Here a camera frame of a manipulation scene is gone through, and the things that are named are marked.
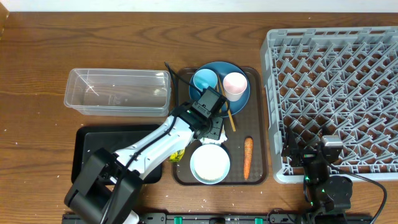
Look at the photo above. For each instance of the white tissue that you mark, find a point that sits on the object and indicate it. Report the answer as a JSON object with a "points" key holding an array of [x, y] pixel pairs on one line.
{"points": [[222, 139]]}

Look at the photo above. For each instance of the pink cup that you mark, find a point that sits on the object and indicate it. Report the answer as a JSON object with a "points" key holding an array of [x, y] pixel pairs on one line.
{"points": [[234, 85]]}

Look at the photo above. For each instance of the brown serving tray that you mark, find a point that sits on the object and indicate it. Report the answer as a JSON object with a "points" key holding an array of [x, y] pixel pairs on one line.
{"points": [[249, 122]]}

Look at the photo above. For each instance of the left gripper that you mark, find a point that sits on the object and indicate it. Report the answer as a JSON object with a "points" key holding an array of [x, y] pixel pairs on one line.
{"points": [[221, 123]]}

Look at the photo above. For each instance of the orange carrot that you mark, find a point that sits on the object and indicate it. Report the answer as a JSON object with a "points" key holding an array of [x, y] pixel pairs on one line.
{"points": [[248, 151]]}

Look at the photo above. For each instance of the clear plastic bin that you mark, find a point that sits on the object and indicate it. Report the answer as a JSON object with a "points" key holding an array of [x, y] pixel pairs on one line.
{"points": [[118, 92]]}

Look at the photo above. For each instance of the grey dishwasher rack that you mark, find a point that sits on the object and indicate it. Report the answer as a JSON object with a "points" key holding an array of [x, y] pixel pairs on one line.
{"points": [[341, 78]]}

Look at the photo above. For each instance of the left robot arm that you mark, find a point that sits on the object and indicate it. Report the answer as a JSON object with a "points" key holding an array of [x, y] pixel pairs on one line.
{"points": [[107, 188]]}

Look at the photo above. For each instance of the right wooden chopstick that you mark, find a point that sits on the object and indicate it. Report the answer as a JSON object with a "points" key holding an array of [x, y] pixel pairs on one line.
{"points": [[227, 105]]}

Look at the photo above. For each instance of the light blue bowl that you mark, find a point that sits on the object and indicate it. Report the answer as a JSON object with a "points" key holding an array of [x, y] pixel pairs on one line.
{"points": [[210, 164]]}

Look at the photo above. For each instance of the dark blue plate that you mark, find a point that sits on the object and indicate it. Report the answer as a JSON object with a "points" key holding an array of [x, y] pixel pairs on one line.
{"points": [[224, 68]]}

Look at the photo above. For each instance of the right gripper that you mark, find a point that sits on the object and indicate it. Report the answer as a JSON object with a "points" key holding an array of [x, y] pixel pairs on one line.
{"points": [[291, 149]]}

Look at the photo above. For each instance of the black waste tray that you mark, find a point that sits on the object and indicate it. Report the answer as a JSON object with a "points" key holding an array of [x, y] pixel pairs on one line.
{"points": [[91, 138]]}

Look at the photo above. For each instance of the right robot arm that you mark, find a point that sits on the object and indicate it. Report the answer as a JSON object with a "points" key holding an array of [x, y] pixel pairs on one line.
{"points": [[329, 196]]}

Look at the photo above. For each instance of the light blue cup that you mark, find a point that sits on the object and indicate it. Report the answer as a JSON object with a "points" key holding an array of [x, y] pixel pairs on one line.
{"points": [[205, 78]]}

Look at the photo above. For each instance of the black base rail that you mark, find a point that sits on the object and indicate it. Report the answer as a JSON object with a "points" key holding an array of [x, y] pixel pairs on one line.
{"points": [[278, 217]]}

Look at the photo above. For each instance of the foil snack wrapper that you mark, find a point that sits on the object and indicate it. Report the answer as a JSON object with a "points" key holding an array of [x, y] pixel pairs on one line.
{"points": [[177, 156]]}

